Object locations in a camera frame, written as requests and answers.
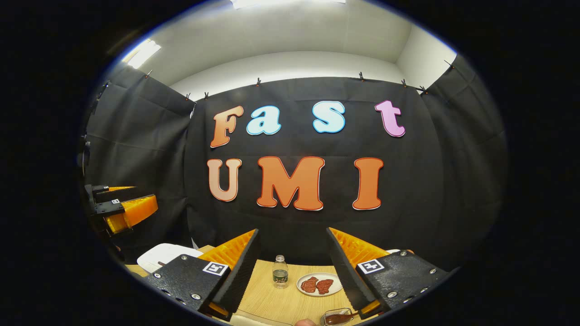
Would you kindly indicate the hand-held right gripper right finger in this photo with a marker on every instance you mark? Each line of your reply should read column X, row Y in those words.
column 351, row 283

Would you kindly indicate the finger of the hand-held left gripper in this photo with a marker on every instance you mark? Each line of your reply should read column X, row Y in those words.
column 133, row 210
column 111, row 188

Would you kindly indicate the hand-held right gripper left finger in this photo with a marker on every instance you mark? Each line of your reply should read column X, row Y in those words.
column 242, row 283

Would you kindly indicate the brown wooden spoon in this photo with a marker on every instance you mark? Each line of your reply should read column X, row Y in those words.
column 340, row 319

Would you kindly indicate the white rice cooker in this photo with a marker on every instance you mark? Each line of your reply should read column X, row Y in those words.
column 167, row 253

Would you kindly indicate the white oval plate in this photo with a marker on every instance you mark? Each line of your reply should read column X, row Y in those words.
column 337, row 290

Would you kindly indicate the red meat piece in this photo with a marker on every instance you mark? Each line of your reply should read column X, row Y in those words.
column 309, row 285
column 324, row 286

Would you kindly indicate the clear plastic water bottle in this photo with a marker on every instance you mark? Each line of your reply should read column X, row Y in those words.
column 280, row 274

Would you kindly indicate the black backdrop cloth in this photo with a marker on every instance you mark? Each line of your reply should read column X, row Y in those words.
column 430, row 181

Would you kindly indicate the ceiling light panel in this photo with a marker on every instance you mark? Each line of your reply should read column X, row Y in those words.
column 281, row 2
column 141, row 53

